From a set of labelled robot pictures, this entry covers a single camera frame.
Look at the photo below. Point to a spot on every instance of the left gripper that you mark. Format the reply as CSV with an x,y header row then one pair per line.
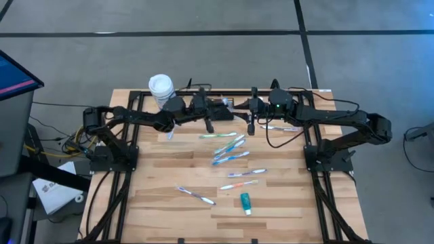
x,y
198,105

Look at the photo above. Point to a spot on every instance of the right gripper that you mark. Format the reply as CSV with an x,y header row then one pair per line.
x,y
261,105

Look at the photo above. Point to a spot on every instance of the green toothbrush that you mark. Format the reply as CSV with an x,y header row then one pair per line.
x,y
217,135

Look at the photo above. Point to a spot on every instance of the teal toothbrush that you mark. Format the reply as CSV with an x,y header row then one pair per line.
x,y
230,143

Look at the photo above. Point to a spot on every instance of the grey white toothbrush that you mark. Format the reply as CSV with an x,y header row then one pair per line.
x,y
279,128

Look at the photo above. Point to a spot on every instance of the purple white toothbrush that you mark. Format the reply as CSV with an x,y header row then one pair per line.
x,y
196,195
247,173

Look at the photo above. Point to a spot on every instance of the orange toothbrush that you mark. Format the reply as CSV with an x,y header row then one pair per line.
x,y
239,184

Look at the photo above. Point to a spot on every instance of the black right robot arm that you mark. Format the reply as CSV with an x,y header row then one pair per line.
x,y
339,117

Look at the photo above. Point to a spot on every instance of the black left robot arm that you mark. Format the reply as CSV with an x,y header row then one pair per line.
x,y
135,117

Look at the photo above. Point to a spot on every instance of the small blue white plastic item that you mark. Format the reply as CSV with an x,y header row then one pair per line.
x,y
170,135

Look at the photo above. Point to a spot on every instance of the white wipes canister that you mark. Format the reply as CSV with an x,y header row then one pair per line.
x,y
162,86

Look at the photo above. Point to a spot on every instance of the teal mouthwash bottle white cap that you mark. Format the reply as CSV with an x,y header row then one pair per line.
x,y
245,201

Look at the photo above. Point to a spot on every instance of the white tape roll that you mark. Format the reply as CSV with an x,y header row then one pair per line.
x,y
76,198

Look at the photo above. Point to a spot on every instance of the black desk beam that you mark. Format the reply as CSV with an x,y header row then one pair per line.
x,y
51,173

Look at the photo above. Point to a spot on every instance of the grey metal stand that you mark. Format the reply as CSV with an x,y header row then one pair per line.
x,y
424,132

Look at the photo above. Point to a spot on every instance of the white paper booklet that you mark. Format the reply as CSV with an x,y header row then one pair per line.
x,y
54,196

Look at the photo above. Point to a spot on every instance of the grey cabinet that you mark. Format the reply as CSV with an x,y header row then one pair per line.
x,y
13,135

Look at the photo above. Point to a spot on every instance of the computer monitor blue screen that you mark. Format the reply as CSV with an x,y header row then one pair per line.
x,y
13,79

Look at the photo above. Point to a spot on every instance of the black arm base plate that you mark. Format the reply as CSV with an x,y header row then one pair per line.
x,y
312,164
132,162

